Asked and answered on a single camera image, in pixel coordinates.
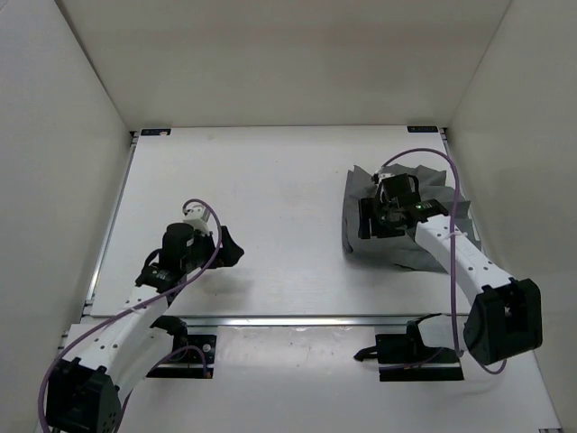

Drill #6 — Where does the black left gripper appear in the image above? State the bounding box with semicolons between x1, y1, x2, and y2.
184;223;245;269

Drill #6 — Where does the grey pleated skirt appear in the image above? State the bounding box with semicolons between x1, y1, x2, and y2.
342;164;454;272

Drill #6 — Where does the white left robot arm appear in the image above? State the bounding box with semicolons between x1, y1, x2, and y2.
39;222;244;432

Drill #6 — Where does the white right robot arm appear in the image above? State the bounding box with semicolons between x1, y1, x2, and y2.
359;173;543;366

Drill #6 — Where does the blue label right corner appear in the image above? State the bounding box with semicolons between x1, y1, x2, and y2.
407;125;438;134

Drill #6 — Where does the blue label corner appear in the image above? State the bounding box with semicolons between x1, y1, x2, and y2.
407;125;438;134
140;128;171;136

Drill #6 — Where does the blue label left corner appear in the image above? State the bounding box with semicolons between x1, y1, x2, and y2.
140;128;171;136

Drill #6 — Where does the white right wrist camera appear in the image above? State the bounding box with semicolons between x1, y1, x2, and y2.
371;168;393;185

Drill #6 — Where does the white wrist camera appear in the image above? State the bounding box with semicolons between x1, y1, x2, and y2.
371;168;393;185
182;203;211;235

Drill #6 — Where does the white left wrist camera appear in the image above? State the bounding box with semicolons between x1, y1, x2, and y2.
182;203;211;235

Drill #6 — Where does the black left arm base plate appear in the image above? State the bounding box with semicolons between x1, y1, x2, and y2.
147;334;217;379

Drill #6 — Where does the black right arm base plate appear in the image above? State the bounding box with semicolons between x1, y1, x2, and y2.
353;314;464;382

